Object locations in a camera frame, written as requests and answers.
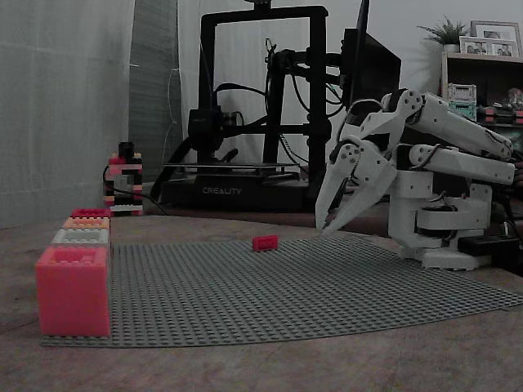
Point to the wooden shelf unit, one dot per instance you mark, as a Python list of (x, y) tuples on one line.
[(490, 69)]

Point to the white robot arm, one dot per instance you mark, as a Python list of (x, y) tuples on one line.
[(449, 118)]

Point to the black monitor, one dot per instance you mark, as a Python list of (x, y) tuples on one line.
[(372, 61)]

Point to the black crate with red labels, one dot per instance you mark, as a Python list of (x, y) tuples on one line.
[(500, 115)]

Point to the small red Lego brick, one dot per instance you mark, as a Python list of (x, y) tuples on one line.
[(265, 243)]

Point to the orange lego block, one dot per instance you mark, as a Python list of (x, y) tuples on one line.
[(86, 223)]

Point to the grey Lego baseplate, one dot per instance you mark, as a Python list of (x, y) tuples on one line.
[(261, 298)]

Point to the grey curtain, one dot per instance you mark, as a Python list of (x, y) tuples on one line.
[(153, 81)]

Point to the white storage crate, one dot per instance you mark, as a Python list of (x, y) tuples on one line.
[(461, 91)]

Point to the large pink lego block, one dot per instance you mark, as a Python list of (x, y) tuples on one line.
[(73, 294)]

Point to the green storage crate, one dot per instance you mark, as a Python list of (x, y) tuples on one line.
[(463, 109)]

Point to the red white black brick tower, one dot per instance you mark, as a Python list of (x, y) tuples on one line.
[(122, 179)]

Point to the grey lego block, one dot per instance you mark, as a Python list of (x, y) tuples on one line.
[(61, 237)]

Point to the black Creality 3D printer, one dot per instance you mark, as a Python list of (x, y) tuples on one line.
[(229, 190)]

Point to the sheer white curtain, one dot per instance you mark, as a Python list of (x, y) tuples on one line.
[(61, 114)]

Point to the green potted plant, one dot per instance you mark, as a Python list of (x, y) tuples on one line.
[(447, 34)]

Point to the wide white picture frame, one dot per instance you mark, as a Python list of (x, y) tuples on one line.
[(488, 48)]

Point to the red lego block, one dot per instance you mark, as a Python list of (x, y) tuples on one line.
[(90, 212)]

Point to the large white picture frame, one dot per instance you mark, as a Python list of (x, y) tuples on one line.
[(495, 30)]

